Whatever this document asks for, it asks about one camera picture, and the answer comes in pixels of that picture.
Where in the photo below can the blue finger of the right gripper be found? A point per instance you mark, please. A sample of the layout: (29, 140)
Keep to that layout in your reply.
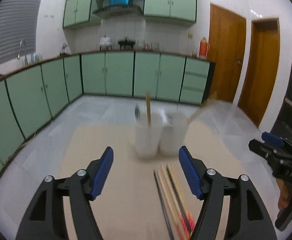
(272, 136)
(267, 150)

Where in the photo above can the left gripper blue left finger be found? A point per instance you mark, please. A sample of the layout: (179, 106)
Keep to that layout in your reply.
(98, 171)

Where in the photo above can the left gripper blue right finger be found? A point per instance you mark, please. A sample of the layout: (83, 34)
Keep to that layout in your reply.
(194, 170)

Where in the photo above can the black chopstick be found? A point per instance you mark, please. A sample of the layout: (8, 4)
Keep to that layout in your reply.
(185, 216)
(163, 207)

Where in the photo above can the metal spoon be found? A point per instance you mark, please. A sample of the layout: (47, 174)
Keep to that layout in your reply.
(137, 113)

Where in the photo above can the bamboo chopstick dark tip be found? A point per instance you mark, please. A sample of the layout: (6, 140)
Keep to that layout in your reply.
(201, 108)

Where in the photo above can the green lower kitchen cabinets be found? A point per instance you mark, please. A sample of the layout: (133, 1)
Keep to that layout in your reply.
(31, 97)

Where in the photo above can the green kitchen cabinets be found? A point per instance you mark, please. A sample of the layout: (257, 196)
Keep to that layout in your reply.
(136, 2)
(31, 97)

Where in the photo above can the green upper kitchen cabinets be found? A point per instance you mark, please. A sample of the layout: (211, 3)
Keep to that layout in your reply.
(136, 2)

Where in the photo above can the right hand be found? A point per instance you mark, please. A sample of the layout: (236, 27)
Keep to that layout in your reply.
(285, 195)

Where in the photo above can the white plastic utensil holder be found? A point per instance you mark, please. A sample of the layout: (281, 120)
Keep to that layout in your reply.
(163, 133)

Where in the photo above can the wooden door right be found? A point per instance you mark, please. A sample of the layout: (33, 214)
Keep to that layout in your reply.
(262, 69)

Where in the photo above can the wooden door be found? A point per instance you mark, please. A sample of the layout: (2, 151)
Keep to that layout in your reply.
(227, 38)
(262, 69)

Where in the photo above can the wooden door left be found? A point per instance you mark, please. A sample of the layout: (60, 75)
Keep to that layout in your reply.
(227, 38)

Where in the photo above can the orange thermos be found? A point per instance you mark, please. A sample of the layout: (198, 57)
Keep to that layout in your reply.
(203, 47)

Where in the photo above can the white pot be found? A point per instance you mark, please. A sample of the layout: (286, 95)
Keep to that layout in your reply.
(105, 43)

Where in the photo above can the black wok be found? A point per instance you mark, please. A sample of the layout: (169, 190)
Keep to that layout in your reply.
(126, 44)

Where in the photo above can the black range hood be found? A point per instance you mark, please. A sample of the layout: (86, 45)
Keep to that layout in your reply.
(118, 10)

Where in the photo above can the grey window blind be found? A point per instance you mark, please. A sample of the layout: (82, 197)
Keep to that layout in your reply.
(18, 21)

